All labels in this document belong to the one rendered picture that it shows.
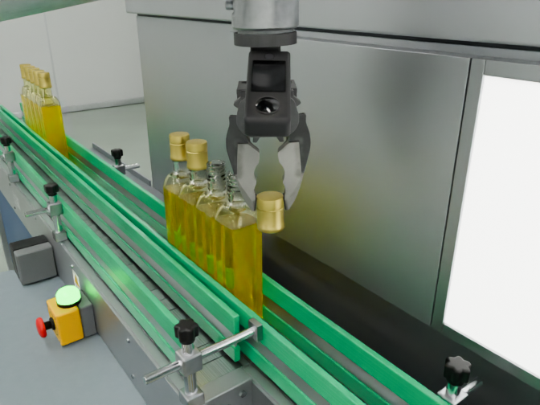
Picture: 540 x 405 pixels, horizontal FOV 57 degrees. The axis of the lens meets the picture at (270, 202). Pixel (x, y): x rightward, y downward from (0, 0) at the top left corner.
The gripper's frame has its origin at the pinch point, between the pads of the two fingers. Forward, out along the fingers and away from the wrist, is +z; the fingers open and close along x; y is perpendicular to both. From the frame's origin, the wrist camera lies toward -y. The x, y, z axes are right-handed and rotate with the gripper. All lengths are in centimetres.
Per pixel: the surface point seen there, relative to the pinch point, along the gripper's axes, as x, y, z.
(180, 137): 14.5, 23.7, -2.1
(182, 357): 11.4, -8.1, 17.0
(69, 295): 39, 24, 28
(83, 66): 223, 577, 59
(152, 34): 26, 67, -15
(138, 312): 21.6, 9.8, 22.9
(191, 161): 12.3, 19.1, 0.8
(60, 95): 250, 557, 90
